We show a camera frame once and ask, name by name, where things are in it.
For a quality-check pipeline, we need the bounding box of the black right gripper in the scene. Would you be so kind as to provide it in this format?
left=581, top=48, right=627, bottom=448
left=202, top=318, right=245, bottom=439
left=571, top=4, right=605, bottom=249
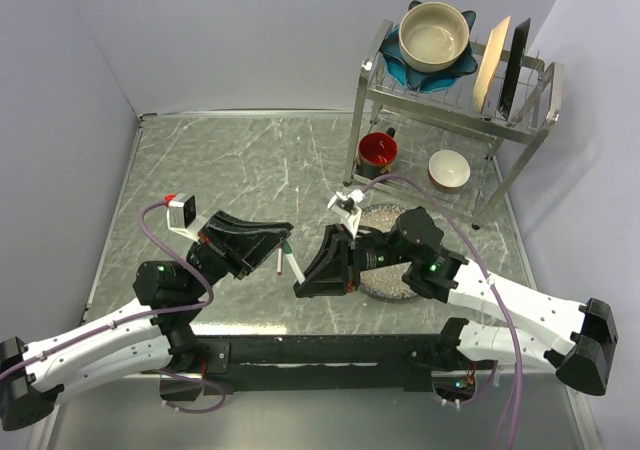
left=294, top=219, right=417, bottom=292

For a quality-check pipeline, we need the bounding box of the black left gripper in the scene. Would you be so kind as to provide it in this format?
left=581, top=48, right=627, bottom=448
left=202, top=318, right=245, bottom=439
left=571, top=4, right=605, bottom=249
left=187, top=212, right=298, bottom=300

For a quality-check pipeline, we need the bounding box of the white pen red tip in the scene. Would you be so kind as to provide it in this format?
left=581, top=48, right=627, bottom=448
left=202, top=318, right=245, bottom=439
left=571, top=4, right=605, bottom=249
left=276, top=248, right=284, bottom=276

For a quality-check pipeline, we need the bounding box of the white pen green tip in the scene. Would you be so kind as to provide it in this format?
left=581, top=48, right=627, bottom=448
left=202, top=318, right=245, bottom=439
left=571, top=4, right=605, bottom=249
left=284, top=250, right=305, bottom=284

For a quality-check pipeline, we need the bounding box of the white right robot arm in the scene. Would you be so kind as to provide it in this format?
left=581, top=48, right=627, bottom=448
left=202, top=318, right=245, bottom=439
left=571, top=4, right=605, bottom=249
left=293, top=207, right=618, bottom=396

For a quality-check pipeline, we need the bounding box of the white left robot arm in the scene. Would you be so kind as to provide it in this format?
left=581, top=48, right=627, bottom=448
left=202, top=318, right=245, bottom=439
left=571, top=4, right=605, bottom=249
left=1, top=201, right=293, bottom=431

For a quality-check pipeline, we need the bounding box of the speckled ceramic plate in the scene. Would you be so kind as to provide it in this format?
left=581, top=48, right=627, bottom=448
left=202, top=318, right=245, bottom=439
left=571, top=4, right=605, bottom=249
left=359, top=203, right=419, bottom=302

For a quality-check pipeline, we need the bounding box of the red black mug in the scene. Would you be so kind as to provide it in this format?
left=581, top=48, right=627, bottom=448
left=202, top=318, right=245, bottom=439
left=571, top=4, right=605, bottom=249
left=356, top=127, right=399, bottom=179

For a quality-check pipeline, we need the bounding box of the small white bowl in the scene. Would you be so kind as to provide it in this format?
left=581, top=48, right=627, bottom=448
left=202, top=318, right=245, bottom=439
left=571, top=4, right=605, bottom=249
left=428, top=150, right=471, bottom=193

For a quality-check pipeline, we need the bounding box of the steel dish rack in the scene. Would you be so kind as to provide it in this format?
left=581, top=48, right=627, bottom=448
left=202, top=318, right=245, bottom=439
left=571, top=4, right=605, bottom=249
left=343, top=20, right=565, bottom=229

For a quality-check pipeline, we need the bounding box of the blue flower-shaped bowl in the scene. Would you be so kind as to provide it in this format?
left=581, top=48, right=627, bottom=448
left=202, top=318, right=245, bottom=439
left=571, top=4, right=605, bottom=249
left=380, top=0, right=478, bottom=93

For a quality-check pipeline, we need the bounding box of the large beige bowl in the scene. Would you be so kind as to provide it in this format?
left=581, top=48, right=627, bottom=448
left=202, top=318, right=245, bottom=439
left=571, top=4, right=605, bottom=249
left=398, top=2, right=470, bottom=73

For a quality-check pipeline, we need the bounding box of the black plate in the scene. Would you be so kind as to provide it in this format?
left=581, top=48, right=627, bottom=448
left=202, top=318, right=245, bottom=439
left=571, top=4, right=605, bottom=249
left=498, top=18, right=531, bottom=120

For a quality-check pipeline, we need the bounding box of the cream plate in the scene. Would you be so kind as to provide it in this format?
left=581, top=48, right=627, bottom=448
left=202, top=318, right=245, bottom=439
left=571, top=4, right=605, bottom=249
left=472, top=16, right=511, bottom=113

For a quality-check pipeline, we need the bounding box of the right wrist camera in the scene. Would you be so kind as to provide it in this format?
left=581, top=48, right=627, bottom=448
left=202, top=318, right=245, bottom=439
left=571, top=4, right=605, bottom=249
left=327, top=189, right=365, bottom=238

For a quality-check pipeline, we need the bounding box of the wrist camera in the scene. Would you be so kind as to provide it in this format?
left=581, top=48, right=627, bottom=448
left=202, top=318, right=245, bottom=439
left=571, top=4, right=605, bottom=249
left=327, top=189, right=365, bottom=238
left=165, top=193, right=206, bottom=241

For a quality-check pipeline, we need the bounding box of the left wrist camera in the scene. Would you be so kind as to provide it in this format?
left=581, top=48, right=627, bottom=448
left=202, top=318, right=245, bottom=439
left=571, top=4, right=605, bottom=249
left=165, top=193, right=206, bottom=241

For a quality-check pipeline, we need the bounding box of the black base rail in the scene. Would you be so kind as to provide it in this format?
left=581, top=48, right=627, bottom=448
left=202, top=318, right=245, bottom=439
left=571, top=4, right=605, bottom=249
left=169, top=334, right=473, bottom=393

